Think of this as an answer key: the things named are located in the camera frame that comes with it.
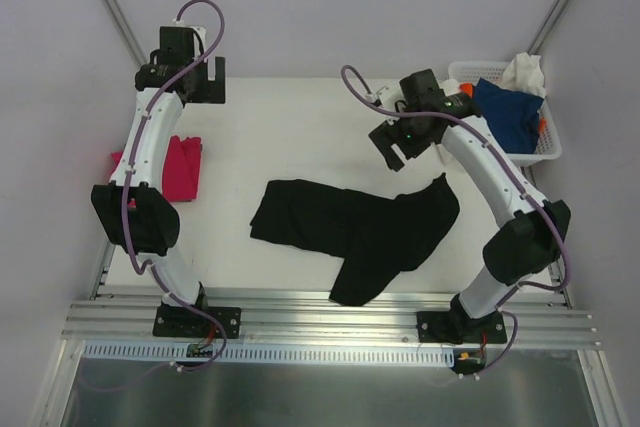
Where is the black t shirt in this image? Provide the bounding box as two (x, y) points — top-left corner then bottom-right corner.
(250, 175), (460, 307)

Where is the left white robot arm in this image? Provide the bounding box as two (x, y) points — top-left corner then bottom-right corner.
(91, 21), (226, 335)

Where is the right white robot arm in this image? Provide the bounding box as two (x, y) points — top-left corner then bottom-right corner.
(360, 70), (571, 342)

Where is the orange t shirt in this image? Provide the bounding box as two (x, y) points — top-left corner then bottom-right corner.
(459, 83), (474, 97)

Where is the white t shirt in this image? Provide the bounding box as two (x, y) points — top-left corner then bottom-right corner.
(436, 79), (461, 166)

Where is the blue t shirt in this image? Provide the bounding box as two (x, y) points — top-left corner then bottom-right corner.
(473, 78), (543, 154)

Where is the folded pink t shirt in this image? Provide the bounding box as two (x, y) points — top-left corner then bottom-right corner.
(130, 135), (203, 203)

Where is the white cloth in basket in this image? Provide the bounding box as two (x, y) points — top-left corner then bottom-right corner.
(500, 52), (547, 99)

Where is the white plastic basket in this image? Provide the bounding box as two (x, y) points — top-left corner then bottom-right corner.
(448, 61), (562, 167)

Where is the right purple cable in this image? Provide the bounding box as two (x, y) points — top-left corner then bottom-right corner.
(340, 64), (572, 382)

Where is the purple cable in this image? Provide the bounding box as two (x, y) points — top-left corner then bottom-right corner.
(79, 0), (229, 391)
(340, 64), (572, 382)

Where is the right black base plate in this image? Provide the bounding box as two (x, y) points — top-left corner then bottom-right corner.
(416, 310), (507, 345)

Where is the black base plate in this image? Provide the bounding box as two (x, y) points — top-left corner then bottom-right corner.
(416, 310), (507, 345)
(152, 304), (242, 339)

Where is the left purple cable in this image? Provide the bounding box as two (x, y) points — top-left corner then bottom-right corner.
(79, 0), (229, 391)

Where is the aluminium mounting rail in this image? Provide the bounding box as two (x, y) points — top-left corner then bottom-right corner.
(62, 286), (604, 350)

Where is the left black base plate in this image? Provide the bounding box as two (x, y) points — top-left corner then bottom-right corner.
(152, 304), (242, 339)

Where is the white slotted cable duct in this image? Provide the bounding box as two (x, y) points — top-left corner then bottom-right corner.
(83, 341), (454, 368)

